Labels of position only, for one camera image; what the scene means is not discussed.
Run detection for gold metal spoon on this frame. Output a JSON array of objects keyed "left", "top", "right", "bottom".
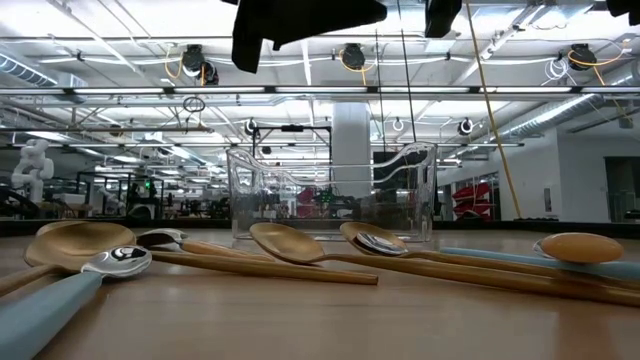
[
  {"left": 36, "top": 219, "right": 380, "bottom": 287},
  {"left": 339, "top": 221, "right": 640, "bottom": 294},
  {"left": 248, "top": 221, "right": 640, "bottom": 309}
]

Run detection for wooden spoon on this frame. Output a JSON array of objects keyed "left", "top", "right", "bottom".
[{"left": 0, "top": 221, "right": 137, "bottom": 298}]

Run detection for long white light strip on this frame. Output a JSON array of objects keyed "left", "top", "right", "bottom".
[{"left": 0, "top": 85, "right": 640, "bottom": 97}]

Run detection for white building column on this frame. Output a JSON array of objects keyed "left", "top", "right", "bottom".
[{"left": 332, "top": 102, "right": 372, "bottom": 201}]

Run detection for red storage bins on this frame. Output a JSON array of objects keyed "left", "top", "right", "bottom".
[{"left": 452, "top": 182, "right": 501, "bottom": 221}]

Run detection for clear plastic bin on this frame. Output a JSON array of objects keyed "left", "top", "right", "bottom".
[{"left": 226, "top": 141, "right": 439, "bottom": 242}]

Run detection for black background workstation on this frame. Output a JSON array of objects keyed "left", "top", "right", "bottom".
[{"left": 74, "top": 172, "right": 166, "bottom": 221}]

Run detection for white robot figure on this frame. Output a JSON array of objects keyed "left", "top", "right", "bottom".
[{"left": 10, "top": 138, "right": 55, "bottom": 204}]

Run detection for black ceiling cable reel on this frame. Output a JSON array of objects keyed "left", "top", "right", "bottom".
[
  {"left": 180, "top": 43, "right": 220, "bottom": 86},
  {"left": 341, "top": 43, "right": 367, "bottom": 71},
  {"left": 568, "top": 43, "right": 599, "bottom": 71}
]

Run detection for thin black hanging cable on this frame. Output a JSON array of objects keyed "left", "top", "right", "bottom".
[{"left": 373, "top": 27, "right": 387, "bottom": 151}]

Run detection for black background rig frame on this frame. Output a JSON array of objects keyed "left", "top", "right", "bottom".
[{"left": 252, "top": 124, "right": 334, "bottom": 169}]

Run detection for yellow hanging cable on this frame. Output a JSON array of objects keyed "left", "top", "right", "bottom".
[{"left": 463, "top": 0, "right": 522, "bottom": 220}]

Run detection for silver ventilation duct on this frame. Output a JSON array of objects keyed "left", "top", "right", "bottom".
[
  {"left": 0, "top": 52, "right": 60, "bottom": 89},
  {"left": 499, "top": 59, "right": 640, "bottom": 141}
]

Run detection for black aluminium table frame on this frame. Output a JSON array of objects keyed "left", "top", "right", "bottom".
[{"left": 0, "top": 217, "right": 640, "bottom": 239}]

